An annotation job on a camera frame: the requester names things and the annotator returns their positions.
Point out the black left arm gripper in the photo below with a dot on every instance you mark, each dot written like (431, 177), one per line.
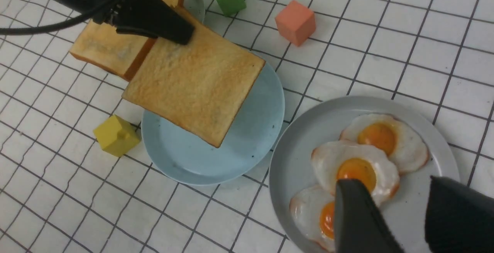
(147, 18)

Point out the orange-red cube block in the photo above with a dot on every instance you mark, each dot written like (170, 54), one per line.
(296, 23)

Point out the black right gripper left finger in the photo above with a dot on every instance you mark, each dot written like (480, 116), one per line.
(359, 224)

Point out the fried egg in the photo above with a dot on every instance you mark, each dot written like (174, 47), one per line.
(345, 159)
(312, 210)
(402, 145)

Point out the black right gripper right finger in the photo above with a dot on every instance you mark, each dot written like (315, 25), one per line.
(458, 219)

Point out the yellow cube block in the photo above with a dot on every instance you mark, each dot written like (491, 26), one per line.
(116, 136)

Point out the grey plate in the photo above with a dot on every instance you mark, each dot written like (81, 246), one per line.
(290, 170)

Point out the white grid-pattern tablecloth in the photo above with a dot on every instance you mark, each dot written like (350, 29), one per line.
(60, 193)

